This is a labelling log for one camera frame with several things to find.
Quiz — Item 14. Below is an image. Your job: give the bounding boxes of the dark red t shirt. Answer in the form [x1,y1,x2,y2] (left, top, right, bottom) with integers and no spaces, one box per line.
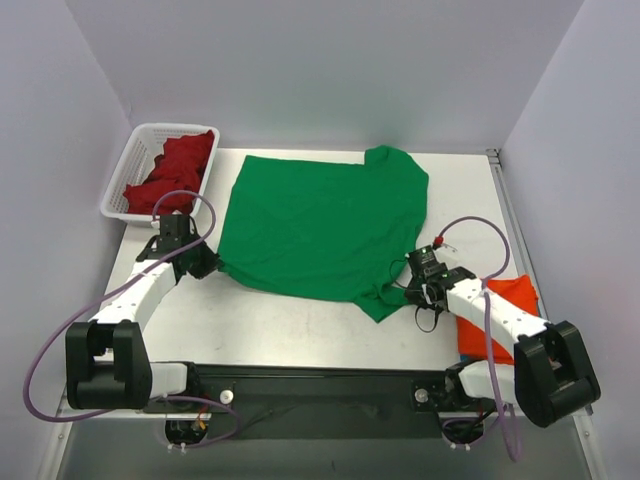
[123,130,215,215]

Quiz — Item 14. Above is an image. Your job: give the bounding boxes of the aluminium frame rail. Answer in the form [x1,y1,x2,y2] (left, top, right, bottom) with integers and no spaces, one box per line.
[485,148,547,318]

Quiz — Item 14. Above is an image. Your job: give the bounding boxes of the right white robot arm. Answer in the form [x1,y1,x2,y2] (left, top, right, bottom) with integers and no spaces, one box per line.
[405,246,601,428]

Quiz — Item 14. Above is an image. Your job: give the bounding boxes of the folded orange t shirt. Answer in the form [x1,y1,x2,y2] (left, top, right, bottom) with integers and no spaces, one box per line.
[456,275,539,365]

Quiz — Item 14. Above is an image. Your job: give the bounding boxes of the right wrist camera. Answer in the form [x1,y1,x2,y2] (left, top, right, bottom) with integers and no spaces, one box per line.
[432,235,458,257]

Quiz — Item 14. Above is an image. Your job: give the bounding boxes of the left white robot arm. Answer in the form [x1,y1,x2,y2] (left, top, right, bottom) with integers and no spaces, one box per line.
[65,214,221,412]

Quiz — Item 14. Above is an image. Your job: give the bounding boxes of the green t shirt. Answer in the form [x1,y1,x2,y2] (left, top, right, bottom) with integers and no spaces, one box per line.
[218,146,430,322]

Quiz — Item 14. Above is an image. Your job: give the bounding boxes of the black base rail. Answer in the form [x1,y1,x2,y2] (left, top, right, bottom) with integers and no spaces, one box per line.
[145,365,496,447]

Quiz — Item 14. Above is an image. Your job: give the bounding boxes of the white plastic basket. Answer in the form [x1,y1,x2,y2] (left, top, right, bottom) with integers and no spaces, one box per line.
[100,122,220,228]

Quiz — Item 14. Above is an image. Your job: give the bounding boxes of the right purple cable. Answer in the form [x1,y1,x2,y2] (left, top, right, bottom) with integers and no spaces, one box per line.
[439,216,524,462]

